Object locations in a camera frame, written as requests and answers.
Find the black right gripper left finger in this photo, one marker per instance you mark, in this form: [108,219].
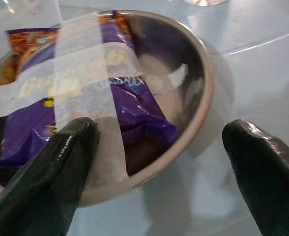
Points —
[41,186]

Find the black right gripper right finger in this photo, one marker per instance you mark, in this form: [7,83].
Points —
[269,182]

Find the white tape strip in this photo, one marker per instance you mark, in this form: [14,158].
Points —
[11,98]
[80,73]

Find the purple snack packet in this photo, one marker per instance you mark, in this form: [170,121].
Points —
[139,108]

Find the round steel bowl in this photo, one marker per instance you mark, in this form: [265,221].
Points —
[174,49]

